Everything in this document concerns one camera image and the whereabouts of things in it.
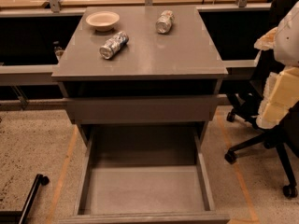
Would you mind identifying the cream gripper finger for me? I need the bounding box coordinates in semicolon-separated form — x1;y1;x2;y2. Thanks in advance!
256;74;287;129
269;67;299;108

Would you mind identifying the black wheeled stand leg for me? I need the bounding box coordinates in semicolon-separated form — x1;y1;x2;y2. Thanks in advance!
0;174;50;224

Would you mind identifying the silver white drink can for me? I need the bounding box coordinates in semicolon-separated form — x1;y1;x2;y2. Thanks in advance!
155;10;175;34

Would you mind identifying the silver blue redbull can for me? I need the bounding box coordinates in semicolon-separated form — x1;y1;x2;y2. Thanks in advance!
99;31;129;60

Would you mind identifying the grey drawer cabinet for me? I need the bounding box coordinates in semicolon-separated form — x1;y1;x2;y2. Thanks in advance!
52;6;227;141

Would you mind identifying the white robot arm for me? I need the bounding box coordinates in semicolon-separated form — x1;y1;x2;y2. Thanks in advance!
254;2;299;129

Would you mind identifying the black office chair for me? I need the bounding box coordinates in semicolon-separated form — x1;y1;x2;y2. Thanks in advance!
225;0;299;198

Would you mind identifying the closed grey top drawer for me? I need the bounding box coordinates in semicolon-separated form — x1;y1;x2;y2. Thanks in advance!
66;95;218;124

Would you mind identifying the open grey middle drawer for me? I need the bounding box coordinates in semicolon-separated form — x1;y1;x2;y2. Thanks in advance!
59;124;229;224

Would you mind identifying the white paper bowl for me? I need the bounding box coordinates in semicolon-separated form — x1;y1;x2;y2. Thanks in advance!
86;11;120;32

